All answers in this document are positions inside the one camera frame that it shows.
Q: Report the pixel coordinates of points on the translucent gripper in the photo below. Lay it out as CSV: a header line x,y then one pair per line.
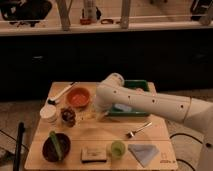
x,y
100,115

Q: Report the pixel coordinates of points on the yellow banana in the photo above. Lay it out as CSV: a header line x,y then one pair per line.
x,y
88,114

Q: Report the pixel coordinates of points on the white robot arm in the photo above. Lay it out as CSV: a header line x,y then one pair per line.
x,y
191,112

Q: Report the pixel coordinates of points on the red bowl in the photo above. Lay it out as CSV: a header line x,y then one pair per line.
x,y
78,97

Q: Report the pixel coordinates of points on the dark brown bowl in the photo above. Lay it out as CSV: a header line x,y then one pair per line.
x,y
49,152

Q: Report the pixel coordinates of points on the grey sponge in tray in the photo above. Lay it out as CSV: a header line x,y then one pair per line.
x,y
122,108

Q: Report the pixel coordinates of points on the silver fork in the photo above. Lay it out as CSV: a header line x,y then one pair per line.
x,y
134,132

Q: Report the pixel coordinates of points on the brown wooden block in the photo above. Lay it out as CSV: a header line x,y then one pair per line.
x,y
93,155

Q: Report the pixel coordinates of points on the small green cup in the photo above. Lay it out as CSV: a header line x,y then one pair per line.
x,y
117,149

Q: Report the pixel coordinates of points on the green plastic tray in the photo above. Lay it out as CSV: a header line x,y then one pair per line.
x,y
132,84

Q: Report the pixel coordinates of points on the white cylindrical container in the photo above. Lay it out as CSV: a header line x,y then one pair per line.
x,y
48,114

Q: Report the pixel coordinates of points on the green cucumber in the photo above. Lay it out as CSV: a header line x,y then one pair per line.
x,y
56,144

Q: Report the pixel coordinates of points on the grey folded cloth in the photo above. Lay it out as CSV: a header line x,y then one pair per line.
x,y
144,154

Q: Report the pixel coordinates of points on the black pole at left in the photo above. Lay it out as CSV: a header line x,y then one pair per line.
x,y
17,158

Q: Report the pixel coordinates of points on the red tape roll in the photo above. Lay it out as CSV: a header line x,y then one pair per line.
x,y
84,21

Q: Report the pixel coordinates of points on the black office chair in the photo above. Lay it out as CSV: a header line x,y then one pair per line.
x,y
29,12

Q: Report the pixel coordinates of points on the white handled brush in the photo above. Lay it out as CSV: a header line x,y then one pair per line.
x,y
53,100

